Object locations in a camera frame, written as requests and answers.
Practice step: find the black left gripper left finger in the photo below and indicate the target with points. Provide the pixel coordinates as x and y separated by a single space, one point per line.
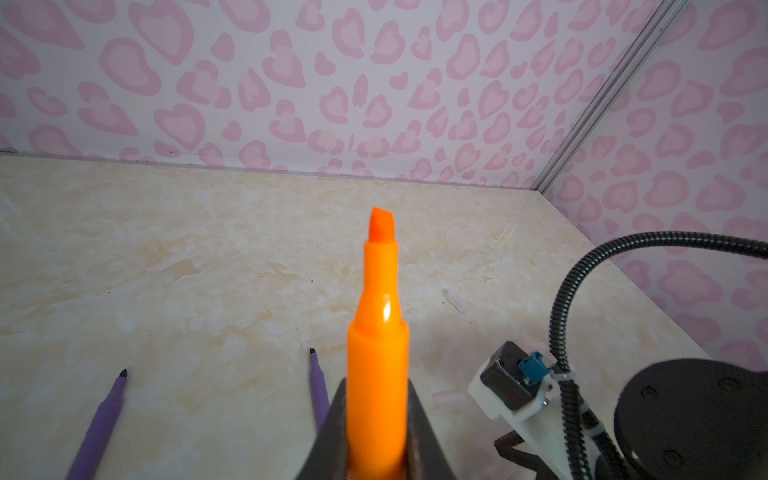
328 458

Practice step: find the purple marker pen left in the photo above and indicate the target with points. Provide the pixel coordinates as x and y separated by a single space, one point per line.
88 458

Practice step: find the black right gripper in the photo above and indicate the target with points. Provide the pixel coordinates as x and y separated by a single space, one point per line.
676 419

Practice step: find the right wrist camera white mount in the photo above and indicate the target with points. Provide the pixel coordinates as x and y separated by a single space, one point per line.
522 389

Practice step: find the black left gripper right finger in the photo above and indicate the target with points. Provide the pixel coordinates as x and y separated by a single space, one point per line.
425 459

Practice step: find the translucent pen cap far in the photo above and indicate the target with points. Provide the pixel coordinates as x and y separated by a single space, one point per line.
456 300

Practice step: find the purple marker pen right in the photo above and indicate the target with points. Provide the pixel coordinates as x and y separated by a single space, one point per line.
318 390

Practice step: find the purple marker pen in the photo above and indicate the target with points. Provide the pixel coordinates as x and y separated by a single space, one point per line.
318 390
88 458

